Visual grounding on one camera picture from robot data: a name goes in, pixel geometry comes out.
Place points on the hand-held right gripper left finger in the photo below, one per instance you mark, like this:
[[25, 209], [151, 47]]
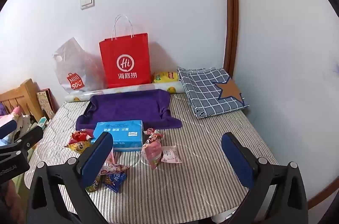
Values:
[[96, 160]]

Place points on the fruit print rolled mat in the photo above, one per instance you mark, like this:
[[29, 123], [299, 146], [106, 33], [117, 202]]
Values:
[[173, 88]]

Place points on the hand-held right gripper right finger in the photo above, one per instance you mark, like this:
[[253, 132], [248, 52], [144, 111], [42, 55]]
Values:
[[237, 161]]

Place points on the white light switch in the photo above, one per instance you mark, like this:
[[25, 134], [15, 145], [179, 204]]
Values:
[[87, 1]]

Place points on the pink silver-striped snack packet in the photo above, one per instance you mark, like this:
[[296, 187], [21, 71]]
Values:
[[152, 155]]

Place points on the colourful printed bedding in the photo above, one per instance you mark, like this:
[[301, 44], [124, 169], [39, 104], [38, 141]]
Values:
[[16, 111]]

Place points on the striped quilted cover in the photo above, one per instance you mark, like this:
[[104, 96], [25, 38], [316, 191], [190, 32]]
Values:
[[206, 150]]

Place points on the white plastic bag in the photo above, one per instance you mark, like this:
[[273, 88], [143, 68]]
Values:
[[74, 67]]

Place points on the yellow drink pack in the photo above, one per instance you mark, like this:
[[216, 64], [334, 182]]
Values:
[[165, 77]]

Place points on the blue tissue pack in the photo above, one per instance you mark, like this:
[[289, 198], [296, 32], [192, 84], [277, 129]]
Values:
[[121, 134]]

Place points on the blue cookie packet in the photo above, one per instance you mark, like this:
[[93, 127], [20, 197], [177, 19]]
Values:
[[115, 181]]

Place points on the brown wooden door frame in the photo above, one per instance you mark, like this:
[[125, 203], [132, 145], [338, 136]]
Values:
[[230, 15]]

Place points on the pale pink snack packet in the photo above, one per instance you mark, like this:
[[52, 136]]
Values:
[[116, 168]]

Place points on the pink white snack packet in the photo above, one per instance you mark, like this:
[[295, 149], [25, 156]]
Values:
[[170, 155]]

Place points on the purple towel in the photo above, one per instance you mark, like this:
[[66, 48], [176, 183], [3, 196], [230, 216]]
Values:
[[127, 107]]

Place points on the patterned box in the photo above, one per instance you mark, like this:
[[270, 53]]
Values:
[[46, 103]]

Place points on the red paper bag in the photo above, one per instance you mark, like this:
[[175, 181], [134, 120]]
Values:
[[125, 62]]

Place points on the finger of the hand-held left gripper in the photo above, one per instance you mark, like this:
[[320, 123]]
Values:
[[9, 128], [29, 139]]

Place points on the wooden headboard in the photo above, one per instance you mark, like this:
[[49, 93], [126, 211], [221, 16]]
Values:
[[21, 94]]

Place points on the red yellow snack packet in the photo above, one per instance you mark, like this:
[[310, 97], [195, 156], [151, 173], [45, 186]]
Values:
[[79, 135]]

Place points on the folded plaid cloth with star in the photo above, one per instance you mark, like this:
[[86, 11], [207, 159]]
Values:
[[209, 91]]

